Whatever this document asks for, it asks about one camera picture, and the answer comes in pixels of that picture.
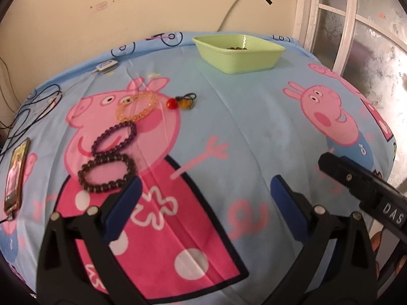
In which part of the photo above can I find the yellow bead bracelet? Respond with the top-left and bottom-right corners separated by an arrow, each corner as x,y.
116,91 -> 160,123

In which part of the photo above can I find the amber pendant with red bead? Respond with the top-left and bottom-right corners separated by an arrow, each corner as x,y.
166,93 -> 197,111

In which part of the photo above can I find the small white charger device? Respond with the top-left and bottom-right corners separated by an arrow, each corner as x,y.
95,60 -> 121,73

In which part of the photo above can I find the dark brown bead bracelet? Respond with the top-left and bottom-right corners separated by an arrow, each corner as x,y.
78,152 -> 137,194

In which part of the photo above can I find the smartphone in orange case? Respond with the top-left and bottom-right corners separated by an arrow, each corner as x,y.
3,138 -> 31,217

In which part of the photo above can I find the white wall cable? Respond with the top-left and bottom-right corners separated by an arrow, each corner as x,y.
219,0 -> 249,31

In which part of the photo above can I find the light green plastic tray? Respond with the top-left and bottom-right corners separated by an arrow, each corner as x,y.
192,34 -> 286,75

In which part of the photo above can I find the purple bead bracelet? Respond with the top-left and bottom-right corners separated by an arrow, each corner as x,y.
92,121 -> 138,157

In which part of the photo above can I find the black charging cable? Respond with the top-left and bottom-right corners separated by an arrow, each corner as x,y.
0,84 -> 64,226

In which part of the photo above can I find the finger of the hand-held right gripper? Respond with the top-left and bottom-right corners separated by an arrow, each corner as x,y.
318,152 -> 391,204

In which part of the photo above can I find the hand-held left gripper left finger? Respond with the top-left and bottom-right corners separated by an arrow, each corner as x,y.
36,174 -> 150,305

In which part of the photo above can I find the cartoon pig printed blanket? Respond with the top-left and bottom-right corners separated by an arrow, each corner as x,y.
0,31 -> 399,305

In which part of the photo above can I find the white cable with connectors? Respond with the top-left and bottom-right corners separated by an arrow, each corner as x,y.
32,68 -> 99,115

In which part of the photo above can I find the white window frame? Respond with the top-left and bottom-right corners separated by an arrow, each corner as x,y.
293,0 -> 407,77

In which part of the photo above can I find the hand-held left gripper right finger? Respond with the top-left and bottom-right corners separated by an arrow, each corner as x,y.
264,175 -> 379,305

